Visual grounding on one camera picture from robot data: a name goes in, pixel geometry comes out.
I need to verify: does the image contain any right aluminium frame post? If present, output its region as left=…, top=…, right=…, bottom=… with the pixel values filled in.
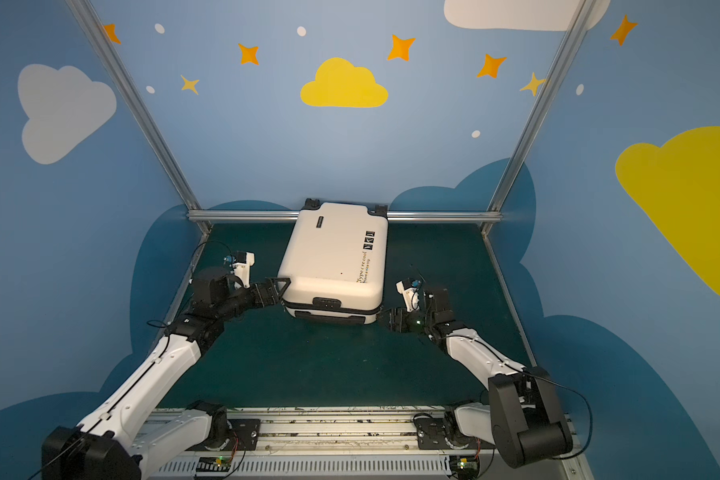
left=487, top=0, right=599, bottom=222

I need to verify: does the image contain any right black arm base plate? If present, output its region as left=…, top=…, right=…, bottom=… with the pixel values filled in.
left=412, top=415, right=478, bottom=450

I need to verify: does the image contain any small circuit board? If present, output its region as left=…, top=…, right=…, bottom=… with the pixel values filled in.
left=448, top=456, right=481, bottom=480
left=194, top=456, right=235, bottom=478

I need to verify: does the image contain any left small circuit board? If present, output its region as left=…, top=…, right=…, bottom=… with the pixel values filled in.
left=194, top=456, right=235, bottom=478

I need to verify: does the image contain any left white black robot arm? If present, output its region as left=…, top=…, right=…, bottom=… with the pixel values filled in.
left=37, top=266, right=291, bottom=479

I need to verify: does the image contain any aluminium frame post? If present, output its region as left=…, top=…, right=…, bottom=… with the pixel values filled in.
left=65, top=0, right=202, bottom=211
left=487, top=0, right=599, bottom=222

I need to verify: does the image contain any black white suitcase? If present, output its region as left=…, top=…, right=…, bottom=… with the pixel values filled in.
left=278, top=199, right=389, bottom=325

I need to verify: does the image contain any left aluminium frame post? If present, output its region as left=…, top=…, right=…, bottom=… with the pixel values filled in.
left=65, top=0, right=202, bottom=211

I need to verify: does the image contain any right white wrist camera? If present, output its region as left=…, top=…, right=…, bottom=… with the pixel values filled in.
left=396, top=278, right=423, bottom=313

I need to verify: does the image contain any aluminium front rail frame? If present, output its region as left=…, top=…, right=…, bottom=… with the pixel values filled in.
left=137, top=406, right=593, bottom=479

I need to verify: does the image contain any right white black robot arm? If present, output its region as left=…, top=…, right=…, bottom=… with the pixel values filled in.
left=388, top=280, right=574, bottom=468

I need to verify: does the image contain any rear aluminium crossbar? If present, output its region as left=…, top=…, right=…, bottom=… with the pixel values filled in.
left=187, top=210, right=502, bottom=224

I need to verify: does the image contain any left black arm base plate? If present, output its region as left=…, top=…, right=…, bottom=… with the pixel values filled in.
left=199, top=418, right=261, bottom=452

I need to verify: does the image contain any right small circuit board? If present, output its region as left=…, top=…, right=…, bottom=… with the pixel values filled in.
left=448, top=456, right=481, bottom=480

